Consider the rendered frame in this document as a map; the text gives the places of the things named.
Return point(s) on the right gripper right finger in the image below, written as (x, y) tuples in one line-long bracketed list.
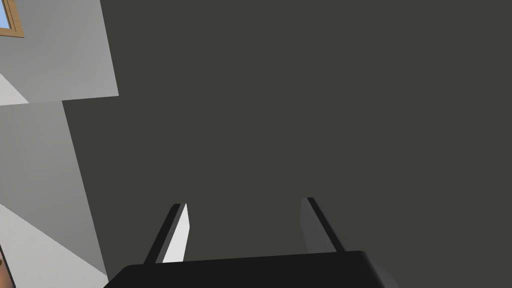
[(320, 232)]

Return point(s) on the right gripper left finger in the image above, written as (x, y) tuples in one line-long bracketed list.
[(172, 236)]

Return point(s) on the wooden framed window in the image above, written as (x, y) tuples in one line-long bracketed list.
[(8, 20)]

